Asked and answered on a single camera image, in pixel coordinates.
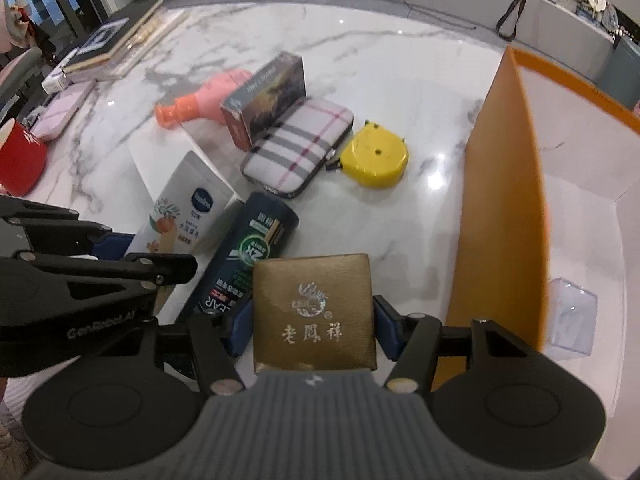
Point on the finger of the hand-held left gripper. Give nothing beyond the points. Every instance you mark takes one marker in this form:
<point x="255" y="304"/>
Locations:
<point x="165" y="266"/>
<point x="112" y="246"/>

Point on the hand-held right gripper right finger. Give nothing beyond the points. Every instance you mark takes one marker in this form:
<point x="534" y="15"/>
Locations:
<point x="384" y="327"/>

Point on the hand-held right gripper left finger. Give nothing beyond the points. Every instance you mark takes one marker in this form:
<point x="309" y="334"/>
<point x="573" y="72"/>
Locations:
<point x="241" y="332"/>

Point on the gold gift box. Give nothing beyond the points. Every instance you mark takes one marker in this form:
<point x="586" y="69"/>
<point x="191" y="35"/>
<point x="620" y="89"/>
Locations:
<point x="312" y="310"/>

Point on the orange storage box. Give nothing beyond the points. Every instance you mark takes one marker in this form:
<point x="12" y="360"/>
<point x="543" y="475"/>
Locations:
<point x="500" y="200"/>

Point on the pink bottle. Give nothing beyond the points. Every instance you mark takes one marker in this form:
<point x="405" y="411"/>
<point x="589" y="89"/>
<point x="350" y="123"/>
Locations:
<point x="210" y="97"/>

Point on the yellow tape measure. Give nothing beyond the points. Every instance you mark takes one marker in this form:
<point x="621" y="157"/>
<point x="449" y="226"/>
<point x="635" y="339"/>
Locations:
<point x="372" y="152"/>

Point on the dark printed box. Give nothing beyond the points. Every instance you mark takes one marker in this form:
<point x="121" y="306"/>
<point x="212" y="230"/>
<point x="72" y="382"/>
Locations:
<point x="270" y="97"/>

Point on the white lotion tube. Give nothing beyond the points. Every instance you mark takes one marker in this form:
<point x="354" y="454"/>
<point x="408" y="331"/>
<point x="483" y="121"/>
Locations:
<point x="182" y="210"/>

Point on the dark shampoo bottle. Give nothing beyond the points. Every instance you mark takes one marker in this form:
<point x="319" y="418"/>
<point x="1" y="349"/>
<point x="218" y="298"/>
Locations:
<point x="250" y="245"/>

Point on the white flat box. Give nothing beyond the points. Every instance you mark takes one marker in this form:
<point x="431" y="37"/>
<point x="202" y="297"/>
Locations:
<point x="160" y="160"/>

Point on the red cup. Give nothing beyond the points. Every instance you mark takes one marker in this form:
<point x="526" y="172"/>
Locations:
<point x="20" y="157"/>

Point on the small white box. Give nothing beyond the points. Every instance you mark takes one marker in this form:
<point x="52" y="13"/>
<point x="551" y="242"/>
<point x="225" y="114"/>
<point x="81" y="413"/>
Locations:
<point x="57" y="77"/>

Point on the plaid zip case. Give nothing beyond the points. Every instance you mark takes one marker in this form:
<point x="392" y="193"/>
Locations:
<point x="300" y="147"/>

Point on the clear plastic box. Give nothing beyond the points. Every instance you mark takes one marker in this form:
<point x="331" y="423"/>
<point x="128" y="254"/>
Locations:
<point x="572" y="317"/>

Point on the grey chair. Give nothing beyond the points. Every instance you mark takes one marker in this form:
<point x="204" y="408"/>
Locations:
<point x="17" y="75"/>

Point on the beige striped book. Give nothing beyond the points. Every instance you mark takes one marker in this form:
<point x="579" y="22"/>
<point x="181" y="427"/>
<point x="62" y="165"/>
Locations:
<point x="150" y="40"/>

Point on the black book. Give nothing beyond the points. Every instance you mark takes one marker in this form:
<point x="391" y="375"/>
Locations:
<point x="115" y="35"/>

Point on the flower bouquet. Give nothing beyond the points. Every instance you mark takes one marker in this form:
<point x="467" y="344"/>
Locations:
<point x="17" y="22"/>

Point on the grey trash can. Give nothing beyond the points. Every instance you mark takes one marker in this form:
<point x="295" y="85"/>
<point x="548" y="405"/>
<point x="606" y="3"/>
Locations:
<point x="617" y="72"/>

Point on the patterned plate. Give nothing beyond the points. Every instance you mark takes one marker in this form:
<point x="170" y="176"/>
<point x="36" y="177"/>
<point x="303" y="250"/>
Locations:
<point x="611" y="16"/>

